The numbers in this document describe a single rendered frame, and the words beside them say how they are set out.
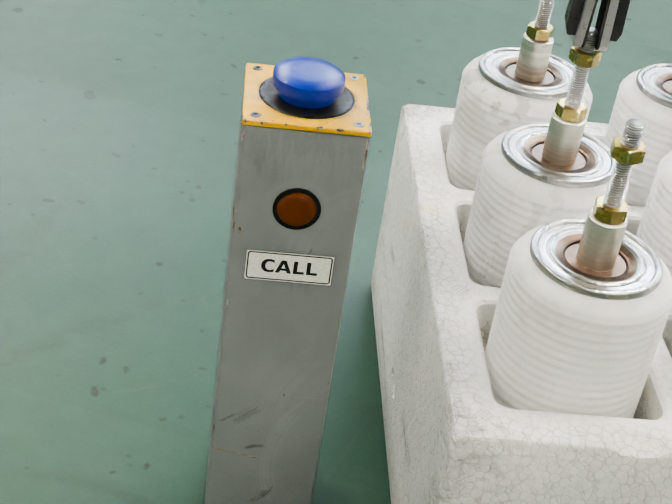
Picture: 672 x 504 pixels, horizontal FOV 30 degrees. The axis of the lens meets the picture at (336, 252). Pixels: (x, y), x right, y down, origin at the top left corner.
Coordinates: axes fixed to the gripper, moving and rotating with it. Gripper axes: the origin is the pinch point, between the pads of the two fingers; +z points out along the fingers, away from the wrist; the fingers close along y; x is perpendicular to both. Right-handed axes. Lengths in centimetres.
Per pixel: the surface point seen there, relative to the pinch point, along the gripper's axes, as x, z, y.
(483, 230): -2.5, 14.8, -3.9
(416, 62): 65, 35, -7
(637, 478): -18.9, 19.2, 5.5
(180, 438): -4.5, 35.1, -22.2
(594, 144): 1.9, 9.6, 2.5
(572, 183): -3.7, 9.6, 0.6
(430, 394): -12.6, 20.7, -6.2
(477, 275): -2.8, 18.2, -3.7
